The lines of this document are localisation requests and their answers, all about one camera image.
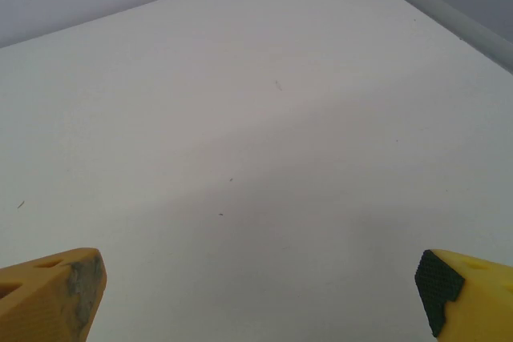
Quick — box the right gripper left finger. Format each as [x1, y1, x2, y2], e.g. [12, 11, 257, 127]
[0, 247, 108, 342]

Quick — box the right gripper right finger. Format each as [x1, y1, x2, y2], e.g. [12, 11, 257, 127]
[414, 248, 513, 342]

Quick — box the aluminium side rail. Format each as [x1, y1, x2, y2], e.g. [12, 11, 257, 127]
[376, 0, 513, 74]

